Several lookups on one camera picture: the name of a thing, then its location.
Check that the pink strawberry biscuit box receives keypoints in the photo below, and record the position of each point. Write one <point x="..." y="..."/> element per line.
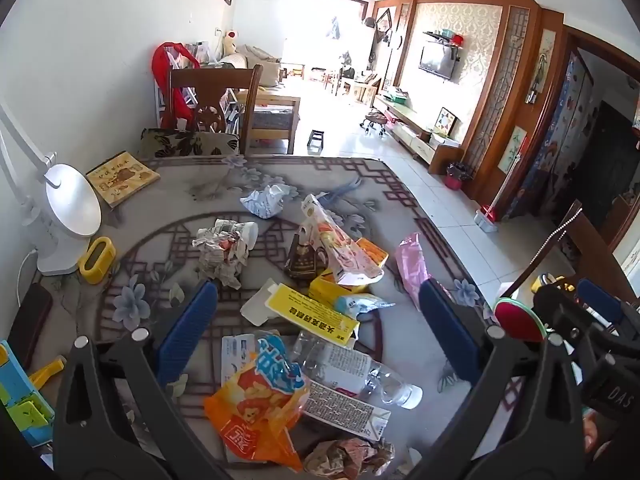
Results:
<point x="335" y="245"/>

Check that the white wooden television cabinet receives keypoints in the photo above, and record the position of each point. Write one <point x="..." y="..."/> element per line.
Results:
<point x="420" y="135"/>

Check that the dark brown case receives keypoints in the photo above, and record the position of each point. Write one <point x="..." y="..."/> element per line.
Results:
<point x="30" y="320"/>

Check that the wall television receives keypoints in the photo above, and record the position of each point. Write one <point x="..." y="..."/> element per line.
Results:
<point x="436" y="62"/>

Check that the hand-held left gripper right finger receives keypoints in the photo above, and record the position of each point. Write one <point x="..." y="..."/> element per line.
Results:
<point x="447" y="330"/>

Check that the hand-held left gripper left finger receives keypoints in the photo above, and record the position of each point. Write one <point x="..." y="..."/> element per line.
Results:
<point x="187" y="325"/>

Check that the white blue wrapper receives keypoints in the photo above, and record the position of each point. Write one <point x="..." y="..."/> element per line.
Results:
<point x="265" y="202"/>

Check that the plush toy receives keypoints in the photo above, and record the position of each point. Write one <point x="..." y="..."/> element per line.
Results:
<point x="230" y="42"/>

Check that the yellow toy car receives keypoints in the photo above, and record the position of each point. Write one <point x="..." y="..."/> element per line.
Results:
<point x="545" y="280"/>

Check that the blue printed curtain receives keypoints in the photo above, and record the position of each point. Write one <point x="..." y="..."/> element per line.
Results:
<point x="560" y="150"/>

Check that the yellow plastic clip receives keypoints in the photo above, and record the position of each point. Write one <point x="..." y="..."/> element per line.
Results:
<point x="47" y="367"/>

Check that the light blue wrapper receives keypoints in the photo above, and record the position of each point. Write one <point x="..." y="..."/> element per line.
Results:
<point x="355" y="305"/>

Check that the white carton with black text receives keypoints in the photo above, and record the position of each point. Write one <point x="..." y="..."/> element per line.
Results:
<point x="340" y="407"/>

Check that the colourful plastic toy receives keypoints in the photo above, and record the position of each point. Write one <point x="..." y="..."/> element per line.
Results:
<point x="25" y="410"/>

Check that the rolling stool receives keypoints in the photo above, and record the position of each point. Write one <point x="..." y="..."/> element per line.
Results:
<point x="375" y="120"/>

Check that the small black stool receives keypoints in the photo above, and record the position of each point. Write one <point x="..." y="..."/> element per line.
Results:
<point x="315" y="142"/>

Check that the newspaper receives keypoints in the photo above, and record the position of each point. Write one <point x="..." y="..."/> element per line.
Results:
<point x="217" y="255"/>

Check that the clear plastic bottle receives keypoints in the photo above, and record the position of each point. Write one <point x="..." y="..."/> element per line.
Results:
<point x="390" y="387"/>

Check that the yellow snack box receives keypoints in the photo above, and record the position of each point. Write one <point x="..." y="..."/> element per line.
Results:
<point x="327" y="290"/>

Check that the colourful framed picture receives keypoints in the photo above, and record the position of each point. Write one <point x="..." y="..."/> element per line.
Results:
<point x="445" y="122"/>

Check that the white desk lamp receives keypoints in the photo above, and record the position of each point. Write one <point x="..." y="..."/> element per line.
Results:
<point x="72" y="205"/>

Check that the wooden dining chair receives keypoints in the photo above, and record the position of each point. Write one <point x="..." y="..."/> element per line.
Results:
<point x="210" y="80"/>

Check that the red basin with green rim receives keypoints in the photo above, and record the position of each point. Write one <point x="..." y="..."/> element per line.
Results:
<point x="517" y="322"/>

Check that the pink plastic bag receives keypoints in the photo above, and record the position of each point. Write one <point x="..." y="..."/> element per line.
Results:
<point x="412" y="265"/>

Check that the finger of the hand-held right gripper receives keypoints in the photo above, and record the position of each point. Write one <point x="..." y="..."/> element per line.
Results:
<point x="600" y="305"/>
<point x="560" y="310"/>

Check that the brown paper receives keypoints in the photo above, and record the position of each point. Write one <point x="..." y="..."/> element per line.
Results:
<point x="345" y="455"/>

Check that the yellow white flattened carton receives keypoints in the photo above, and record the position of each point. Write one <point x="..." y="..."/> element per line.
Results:
<point x="305" y="312"/>

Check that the wall shelf with items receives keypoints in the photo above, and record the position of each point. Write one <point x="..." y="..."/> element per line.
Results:
<point x="445" y="40"/>

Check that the yellow picture book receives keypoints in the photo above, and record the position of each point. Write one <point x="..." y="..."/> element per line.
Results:
<point x="122" y="177"/>

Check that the yellow plastic holder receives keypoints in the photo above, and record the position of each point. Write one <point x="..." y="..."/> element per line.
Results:
<point x="90" y="272"/>

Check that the white paper cup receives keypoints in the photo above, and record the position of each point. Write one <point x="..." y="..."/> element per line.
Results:
<point x="248" y="235"/>

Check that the white blue packet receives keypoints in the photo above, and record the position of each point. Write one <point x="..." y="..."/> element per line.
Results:
<point x="235" y="360"/>

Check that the orange snack bag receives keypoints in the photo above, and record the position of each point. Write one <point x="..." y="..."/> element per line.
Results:
<point x="255" y="400"/>

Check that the red bag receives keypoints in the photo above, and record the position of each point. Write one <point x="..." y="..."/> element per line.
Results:
<point x="162" y="70"/>

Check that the dark brown wrapper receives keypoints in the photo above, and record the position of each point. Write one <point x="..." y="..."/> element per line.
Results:
<point x="302" y="260"/>

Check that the wooden sofa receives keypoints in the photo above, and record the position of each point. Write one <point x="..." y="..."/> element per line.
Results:
<point x="270" y="120"/>

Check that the carved wooden chair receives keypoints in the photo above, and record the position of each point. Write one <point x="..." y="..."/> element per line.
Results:
<point x="595" y="255"/>

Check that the red waste bin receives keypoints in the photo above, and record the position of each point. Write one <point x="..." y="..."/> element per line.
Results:
<point x="457" y="177"/>

